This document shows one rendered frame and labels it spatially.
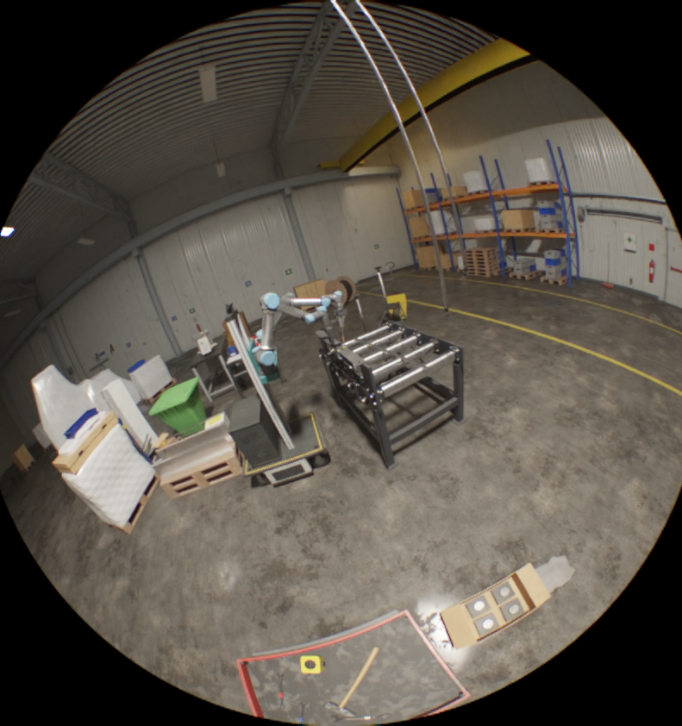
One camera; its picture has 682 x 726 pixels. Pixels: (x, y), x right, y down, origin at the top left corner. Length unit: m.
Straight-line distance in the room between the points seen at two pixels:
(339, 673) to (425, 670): 0.30
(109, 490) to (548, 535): 4.61
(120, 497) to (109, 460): 0.52
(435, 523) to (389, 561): 0.48
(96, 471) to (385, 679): 3.50
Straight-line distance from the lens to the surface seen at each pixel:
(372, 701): 1.15
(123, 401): 4.64
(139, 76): 8.18
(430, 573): 2.05
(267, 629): 2.29
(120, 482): 3.93
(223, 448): 3.22
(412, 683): 1.12
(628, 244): 9.46
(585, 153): 9.99
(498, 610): 1.94
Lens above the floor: 2.00
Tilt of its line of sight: 25 degrees down
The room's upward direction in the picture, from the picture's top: 17 degrees counter-clockwise
